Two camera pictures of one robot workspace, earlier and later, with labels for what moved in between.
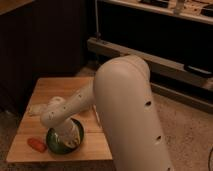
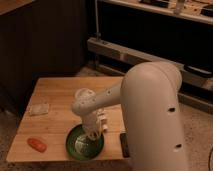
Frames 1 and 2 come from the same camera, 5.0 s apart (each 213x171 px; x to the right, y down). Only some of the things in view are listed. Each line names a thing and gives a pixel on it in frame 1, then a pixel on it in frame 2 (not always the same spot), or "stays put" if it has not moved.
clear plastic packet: x=37 y=109 stays put
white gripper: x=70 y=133 -> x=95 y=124
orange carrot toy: x=37 y=145 stays put
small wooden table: x=93 y=149 stays put
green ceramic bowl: x=55 y=144 -> x=80 y=146
